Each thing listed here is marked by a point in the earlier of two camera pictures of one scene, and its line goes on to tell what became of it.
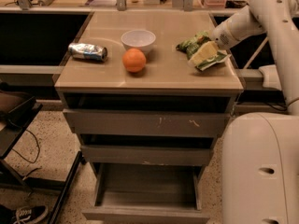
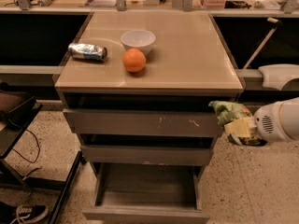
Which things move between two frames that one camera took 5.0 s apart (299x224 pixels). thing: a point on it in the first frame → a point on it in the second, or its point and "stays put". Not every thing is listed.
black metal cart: [16, 113] stays put
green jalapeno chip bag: [189, 45] → [228, 112]
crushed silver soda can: [88, 51] stays put
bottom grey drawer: [148, 193] stays put
